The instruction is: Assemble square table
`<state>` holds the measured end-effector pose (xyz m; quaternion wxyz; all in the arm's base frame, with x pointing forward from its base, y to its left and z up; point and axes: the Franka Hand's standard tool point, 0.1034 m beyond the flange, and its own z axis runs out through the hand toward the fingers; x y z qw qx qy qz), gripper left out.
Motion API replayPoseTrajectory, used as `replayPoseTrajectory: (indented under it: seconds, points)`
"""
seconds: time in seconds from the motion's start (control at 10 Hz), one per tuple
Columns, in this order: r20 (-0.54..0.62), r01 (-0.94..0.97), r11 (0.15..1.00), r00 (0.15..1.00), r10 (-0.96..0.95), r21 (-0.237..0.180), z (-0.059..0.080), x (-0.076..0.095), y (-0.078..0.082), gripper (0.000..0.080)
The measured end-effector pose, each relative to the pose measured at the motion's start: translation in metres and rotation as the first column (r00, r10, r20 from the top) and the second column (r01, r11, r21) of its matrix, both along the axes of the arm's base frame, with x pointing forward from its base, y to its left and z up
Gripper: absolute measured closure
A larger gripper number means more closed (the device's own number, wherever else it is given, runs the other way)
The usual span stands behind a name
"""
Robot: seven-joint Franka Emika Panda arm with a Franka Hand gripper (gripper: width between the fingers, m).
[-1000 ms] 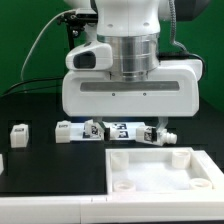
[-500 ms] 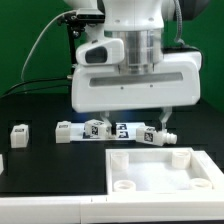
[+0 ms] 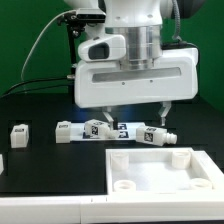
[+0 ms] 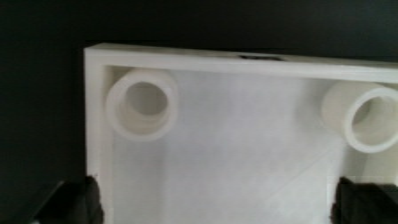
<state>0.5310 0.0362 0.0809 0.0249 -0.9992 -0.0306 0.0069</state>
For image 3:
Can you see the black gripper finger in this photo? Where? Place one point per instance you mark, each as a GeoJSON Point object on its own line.
{"type": "Point", "coordinates": [164, 110]}
{"type": "Point", "coordinates": [113, 121]}

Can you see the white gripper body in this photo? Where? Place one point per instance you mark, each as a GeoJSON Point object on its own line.
{"type": "Point", "coordinates": [172, 77]}

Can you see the white square table top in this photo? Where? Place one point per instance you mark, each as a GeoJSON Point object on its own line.
{"type": "Point", "coordinates": [156, 170]}

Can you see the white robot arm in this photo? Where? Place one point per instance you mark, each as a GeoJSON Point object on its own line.
{"type": "Point", "coordinates": [134, 53]}

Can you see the white tag sheet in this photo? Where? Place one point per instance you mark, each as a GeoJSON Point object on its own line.
{"type": "Point", "coordinates": [126, 131]}

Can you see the white block at left edge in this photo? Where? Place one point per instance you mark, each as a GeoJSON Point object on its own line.
{"type": "Point", "coordinates": [1, 164]}

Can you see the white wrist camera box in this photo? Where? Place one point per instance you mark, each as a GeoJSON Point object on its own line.
{"type": "Point", "coordinates": [109, 47]}

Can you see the white right fence rail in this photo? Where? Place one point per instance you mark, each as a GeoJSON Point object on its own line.
{"type": "Point", "coordinates": [205, 168]}

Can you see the white fence rail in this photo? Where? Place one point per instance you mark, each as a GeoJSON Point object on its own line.
{"type": "Point", "coordinates": [205, 168]}
{"type": "Point", "coordinates": [107, 209]}

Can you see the black camera on stand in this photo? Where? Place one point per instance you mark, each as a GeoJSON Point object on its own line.
{"type": "Point", "coordinates": [76, 20]}

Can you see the white front fence rail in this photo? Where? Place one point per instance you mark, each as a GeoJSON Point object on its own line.
{"type": "Point", "coordinates": [107, 209]}

